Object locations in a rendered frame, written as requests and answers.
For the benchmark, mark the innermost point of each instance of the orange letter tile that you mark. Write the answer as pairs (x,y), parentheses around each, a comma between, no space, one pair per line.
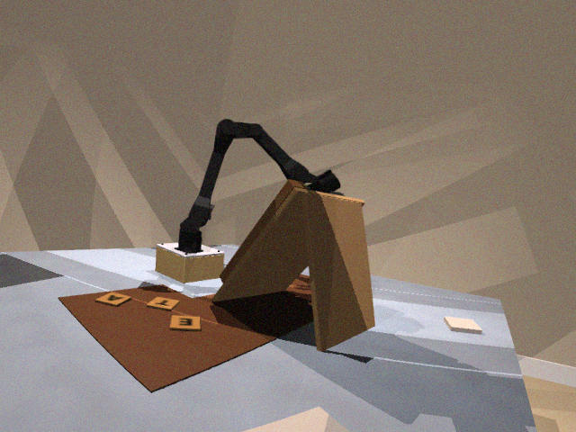
(185,323)
(163,303)
(113,299)

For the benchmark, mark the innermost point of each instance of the cream flat square tile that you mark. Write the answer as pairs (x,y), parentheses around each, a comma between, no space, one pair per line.
(464,325)

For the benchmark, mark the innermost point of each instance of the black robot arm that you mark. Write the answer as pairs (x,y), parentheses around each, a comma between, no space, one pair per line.
(190,238)

